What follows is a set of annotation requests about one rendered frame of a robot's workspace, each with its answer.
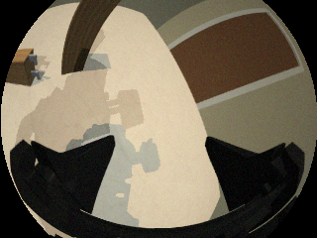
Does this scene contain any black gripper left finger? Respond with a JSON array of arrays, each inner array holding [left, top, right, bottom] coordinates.
[[31, 135, 115, 214]]

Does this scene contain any wooden slotted post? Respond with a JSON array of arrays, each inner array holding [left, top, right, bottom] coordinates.
[[60, 0, 120, 74]]

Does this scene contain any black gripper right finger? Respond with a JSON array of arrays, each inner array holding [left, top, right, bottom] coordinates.
[[205, 136, 286, 211]]

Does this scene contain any brown wooden rail with end hook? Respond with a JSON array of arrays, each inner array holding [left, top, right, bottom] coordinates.
[[5, 48, 40, 87]]

